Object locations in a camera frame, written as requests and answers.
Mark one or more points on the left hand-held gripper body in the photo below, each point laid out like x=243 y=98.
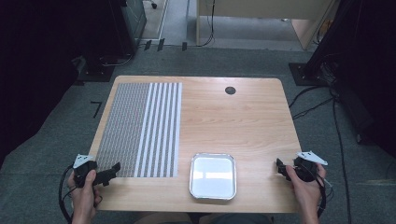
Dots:
x=83 y=166

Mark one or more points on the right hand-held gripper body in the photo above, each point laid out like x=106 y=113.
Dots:
x=306 y=169

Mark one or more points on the person's right hand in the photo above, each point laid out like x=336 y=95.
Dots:
x=306 y=193

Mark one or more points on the person's left hand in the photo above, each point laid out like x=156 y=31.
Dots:
x=83 y=199

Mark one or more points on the grey striped placemat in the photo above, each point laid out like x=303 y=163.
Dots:
x=140 y=130

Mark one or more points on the square metal tray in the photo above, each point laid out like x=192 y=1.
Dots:
x=213 y=175

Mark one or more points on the black table grommet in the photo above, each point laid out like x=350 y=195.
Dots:
x=230 y=90

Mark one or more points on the dark stand base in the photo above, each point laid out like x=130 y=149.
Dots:
x=95 y=73

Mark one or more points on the black tape strip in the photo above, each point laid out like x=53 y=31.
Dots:
x=147 y=45
x=184 y=46
x=161 y=44

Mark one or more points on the light wooden desk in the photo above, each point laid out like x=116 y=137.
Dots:
x=258 y=9

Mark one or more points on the black stand base plate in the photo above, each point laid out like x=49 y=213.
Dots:
x=303 y=74

